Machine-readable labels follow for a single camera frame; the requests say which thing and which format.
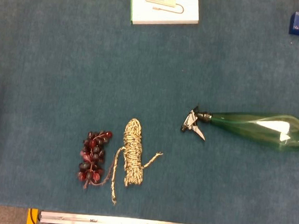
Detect green plastic spray bottle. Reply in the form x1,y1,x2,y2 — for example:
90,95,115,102
179,104,299,155

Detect dark red plastic grapes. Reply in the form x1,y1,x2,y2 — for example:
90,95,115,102
76,128,114,192

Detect blue felt table mat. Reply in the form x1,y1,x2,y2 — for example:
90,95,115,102
0,0,299,224

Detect white USB hub box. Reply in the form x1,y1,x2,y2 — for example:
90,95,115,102
127,0,202,31

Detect beige braided rope bundle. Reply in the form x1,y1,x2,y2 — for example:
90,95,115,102
109,116,166,209

